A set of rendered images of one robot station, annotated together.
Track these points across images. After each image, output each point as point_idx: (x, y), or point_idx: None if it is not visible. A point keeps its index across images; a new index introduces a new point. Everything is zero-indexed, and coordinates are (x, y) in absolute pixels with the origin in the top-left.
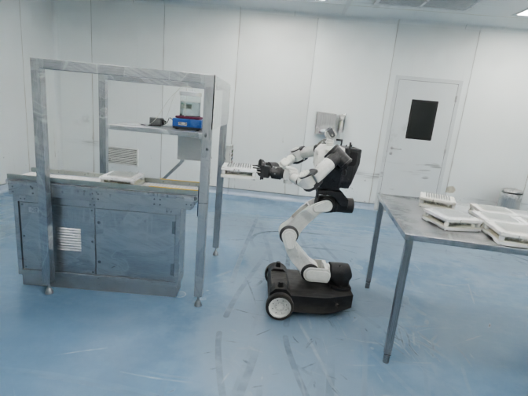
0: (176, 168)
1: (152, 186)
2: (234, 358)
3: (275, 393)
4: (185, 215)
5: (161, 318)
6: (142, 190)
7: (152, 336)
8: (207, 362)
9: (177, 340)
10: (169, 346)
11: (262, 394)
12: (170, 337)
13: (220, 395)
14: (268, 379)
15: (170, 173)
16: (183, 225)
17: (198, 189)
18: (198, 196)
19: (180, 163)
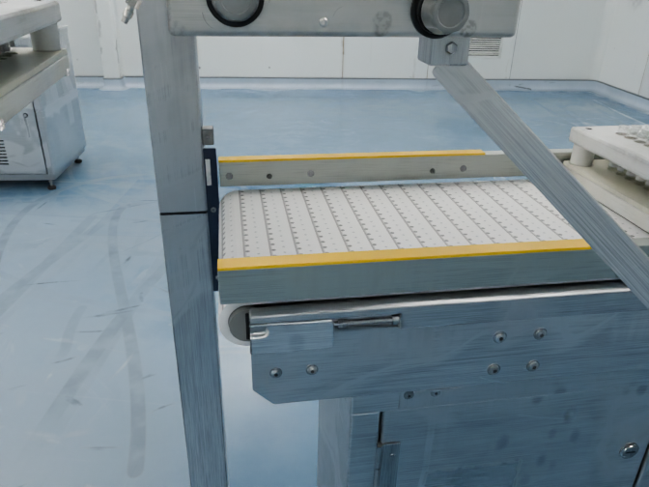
0: (514, 157)
1: (465, 150)
2: (100, 404)
3: (33, 355)
4: (341, 425)
5: (314, 486)
6: (516, 181)
7: (301, 422)
8: (159, 386)
9: (239, 423)
10: (251, 404)
11: (58, 349)
12: (259, 428)
13: (133, 338)
14: (37, 374)
15: (601, 237)
16: (333, 438)
17: (214, 152)
18: (215, 190)
19: (465, 84)
